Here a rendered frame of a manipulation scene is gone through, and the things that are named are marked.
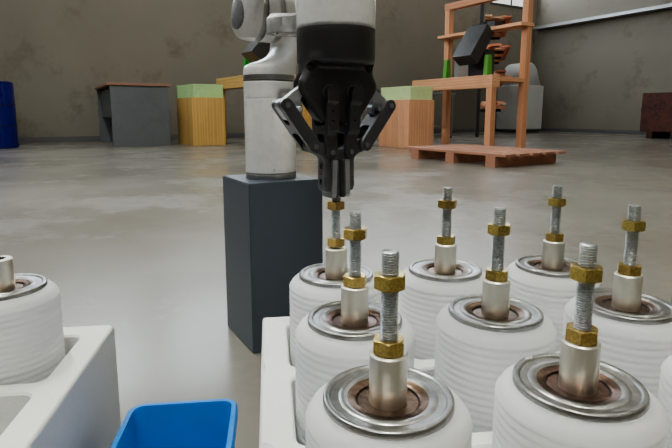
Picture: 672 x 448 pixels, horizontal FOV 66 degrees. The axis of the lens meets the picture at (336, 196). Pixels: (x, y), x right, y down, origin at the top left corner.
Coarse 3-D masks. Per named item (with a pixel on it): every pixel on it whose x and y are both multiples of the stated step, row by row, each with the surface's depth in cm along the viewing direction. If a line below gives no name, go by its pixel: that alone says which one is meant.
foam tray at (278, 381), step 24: (264, 336) 56; (288, 336) 59; (264, 360) 50; (288, 360) 50; (432, 360) 50; (264, 384) 46; (288, 384) 46; (264, 408) 42; (288, 408) 42; (264, 432) 39; (288, 432) 39; (480, 432) 39
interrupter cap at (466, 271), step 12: (420, 264) 56; (432, 264) 57; (456, 264) 57; (468, 264) 56; (420, 276) 53; (432, 276) 52; (444, 276) 52; (456, 276) 52; (468, 276) 52; (480, 276) 53
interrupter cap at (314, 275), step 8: (320, 264) 56; (304, 272) 54; (312, 272) 54; (320, 272) 54; (368, 272) 54; (304, 280) 51; (312, 280) 51; (320, 280) 51; (328, 280) 51; (336, 280) 51; (368, 280) 51
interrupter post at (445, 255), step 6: (438, 246) 54; (444, 246) 54; (450, 246) 54; (456, 246) 54; (438, 252) 54; (444, 252) 54; (450, 252) 54; (438, 258) 54; (444, 258) 54; (450, 258) 54; (438, 264) 54; (444, 264) 54; (450, 264) 54; (438, 270) 54; (444, 270) 54; (450, 270) 54
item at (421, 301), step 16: (416, 288) 52; (432, 288) 51; (448, 288) 51; (464, 288) 51; (480, 288) 51; (400, 304) 55; (416, 304) 52; (432, 304) 51; (416, 320) 52; (432, 320) 51; (416, 336) 53; (432, 336) 52; (416, 352) 53; (432, 352) 52
